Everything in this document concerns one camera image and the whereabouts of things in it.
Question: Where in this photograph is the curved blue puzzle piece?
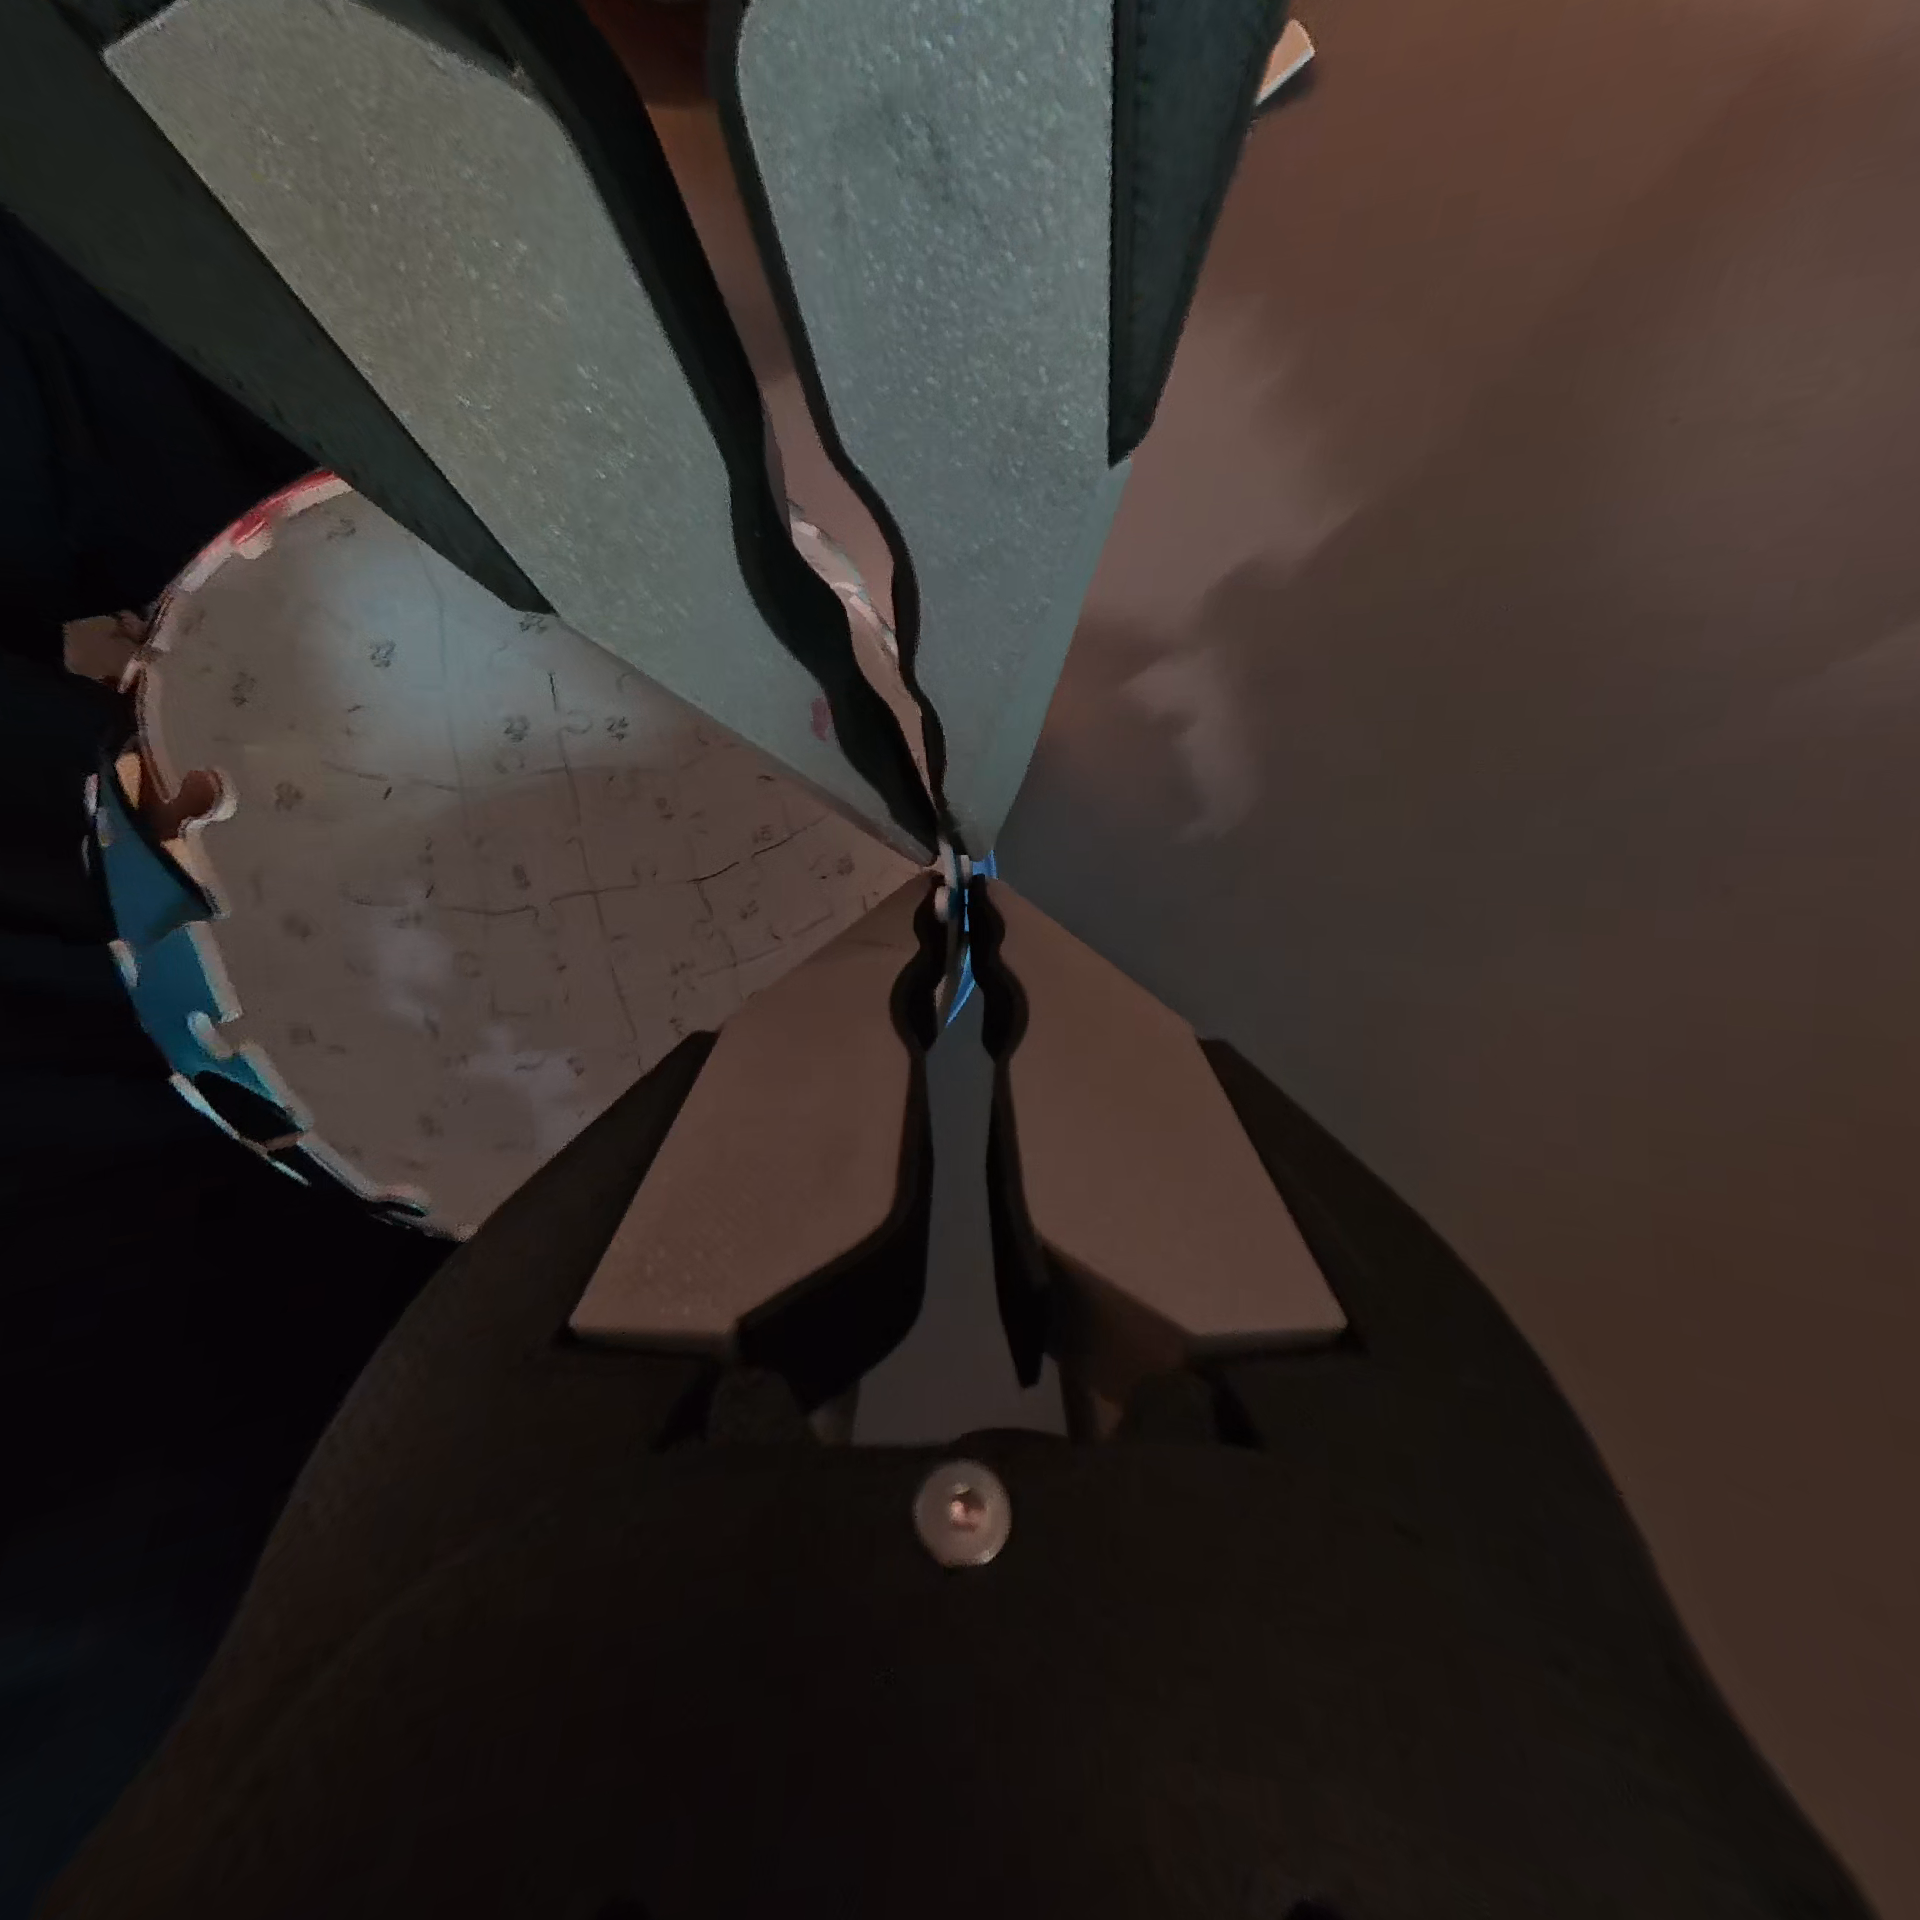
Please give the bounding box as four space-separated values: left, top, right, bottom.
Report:
925 840 1003 1037

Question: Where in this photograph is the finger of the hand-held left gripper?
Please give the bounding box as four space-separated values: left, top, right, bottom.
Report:
101 0 950 864
703 0 1133 854

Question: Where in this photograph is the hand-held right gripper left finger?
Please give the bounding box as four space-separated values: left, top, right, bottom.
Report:
565 875 943 1412

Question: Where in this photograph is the blue white puzzle ball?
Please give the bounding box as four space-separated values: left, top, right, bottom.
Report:
59 463 962 1248

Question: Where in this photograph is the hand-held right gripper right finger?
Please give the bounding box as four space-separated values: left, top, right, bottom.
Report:
965 875 1351 1450

